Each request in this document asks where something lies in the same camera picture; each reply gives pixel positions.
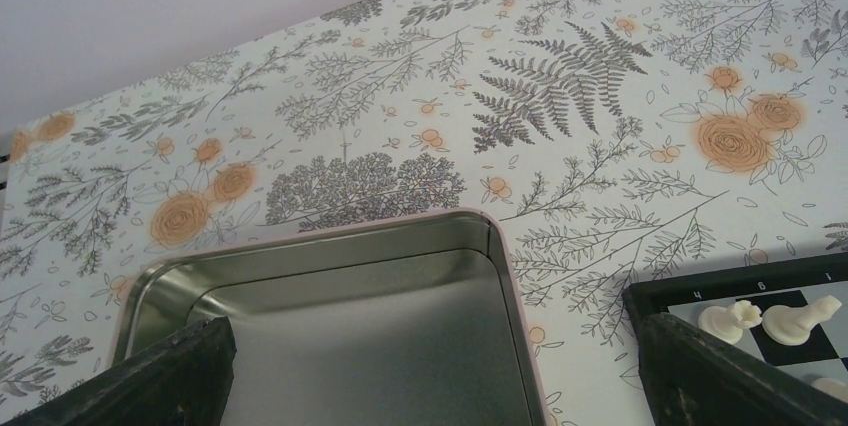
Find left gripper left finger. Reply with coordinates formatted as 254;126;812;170
7;317;237;425

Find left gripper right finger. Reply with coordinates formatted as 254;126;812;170
638;313;847;425

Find white knight chess piece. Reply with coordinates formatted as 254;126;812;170
698;300;762;345

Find white bishop chess piece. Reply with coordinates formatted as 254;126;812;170
761;295;842;346

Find white pawn on board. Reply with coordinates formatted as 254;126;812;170
812;377;848;403

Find pink metal tin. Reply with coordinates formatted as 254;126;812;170
113;209;547;425

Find floral table mat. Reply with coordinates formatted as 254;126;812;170
1;0;847;425

